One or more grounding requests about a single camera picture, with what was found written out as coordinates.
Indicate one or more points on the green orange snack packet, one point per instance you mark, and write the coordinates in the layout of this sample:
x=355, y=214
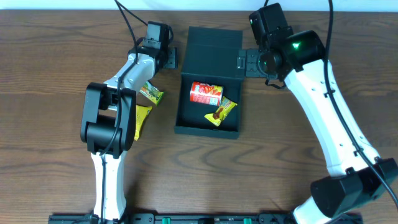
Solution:
x=151, y=93

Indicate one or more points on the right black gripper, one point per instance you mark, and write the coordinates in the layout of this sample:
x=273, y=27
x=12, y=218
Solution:
x=247, y=63

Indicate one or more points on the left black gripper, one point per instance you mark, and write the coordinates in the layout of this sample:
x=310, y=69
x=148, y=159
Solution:
x=171, y=58

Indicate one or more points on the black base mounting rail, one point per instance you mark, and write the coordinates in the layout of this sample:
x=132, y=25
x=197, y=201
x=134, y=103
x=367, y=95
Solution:
x=149, y=218

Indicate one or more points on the red Pringles can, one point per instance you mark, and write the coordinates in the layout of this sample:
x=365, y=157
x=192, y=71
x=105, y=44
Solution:
x=206, y=94

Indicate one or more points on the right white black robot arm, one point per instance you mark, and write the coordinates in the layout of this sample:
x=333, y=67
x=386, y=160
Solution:
x=300, y=62

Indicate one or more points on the dark green open gift box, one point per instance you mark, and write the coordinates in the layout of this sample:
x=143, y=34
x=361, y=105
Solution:
x=211, y=57

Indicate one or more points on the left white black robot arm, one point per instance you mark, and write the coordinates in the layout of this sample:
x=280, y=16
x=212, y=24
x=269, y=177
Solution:
x=109, y=122

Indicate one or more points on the yellow brown chocolate snack packet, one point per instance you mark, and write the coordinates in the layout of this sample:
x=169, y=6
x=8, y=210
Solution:
x=222, y=112

